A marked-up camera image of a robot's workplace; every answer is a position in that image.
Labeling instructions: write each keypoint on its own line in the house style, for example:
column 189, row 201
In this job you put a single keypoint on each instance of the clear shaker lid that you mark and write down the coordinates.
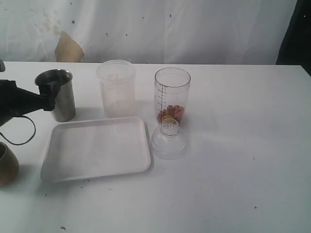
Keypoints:
column 168, row 140

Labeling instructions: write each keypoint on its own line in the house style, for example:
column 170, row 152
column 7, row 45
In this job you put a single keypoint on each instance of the translucent plastic container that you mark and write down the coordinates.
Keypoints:
column 117, row 84

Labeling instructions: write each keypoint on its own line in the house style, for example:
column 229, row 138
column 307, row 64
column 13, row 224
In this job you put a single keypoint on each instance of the clear graduated shaker body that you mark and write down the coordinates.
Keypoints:
column 171, row 88

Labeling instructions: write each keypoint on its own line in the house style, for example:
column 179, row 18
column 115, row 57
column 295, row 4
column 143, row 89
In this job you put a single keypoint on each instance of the white rectangular tray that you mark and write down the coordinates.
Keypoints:
column 96, row 148

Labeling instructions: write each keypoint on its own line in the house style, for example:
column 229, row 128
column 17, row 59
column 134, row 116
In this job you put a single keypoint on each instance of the dark object at right edge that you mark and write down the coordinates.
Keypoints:
column 296, row 45

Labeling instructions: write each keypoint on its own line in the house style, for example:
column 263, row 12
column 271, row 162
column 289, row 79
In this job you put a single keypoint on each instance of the stainless steel cup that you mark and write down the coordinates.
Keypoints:
column 59, row 81

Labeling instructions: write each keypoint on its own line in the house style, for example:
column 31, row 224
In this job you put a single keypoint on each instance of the brown wooden cup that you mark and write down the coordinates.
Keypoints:
column 9, row 165

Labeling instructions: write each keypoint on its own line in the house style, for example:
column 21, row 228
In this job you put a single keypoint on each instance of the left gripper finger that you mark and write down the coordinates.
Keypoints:
column 49, row 92

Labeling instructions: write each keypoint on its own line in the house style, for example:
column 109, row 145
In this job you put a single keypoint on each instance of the brown food pieces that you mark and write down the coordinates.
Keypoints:
column 171, row 112

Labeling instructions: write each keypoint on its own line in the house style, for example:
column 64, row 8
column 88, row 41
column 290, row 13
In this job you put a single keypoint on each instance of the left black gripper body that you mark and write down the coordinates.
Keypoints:
column 15, row 101

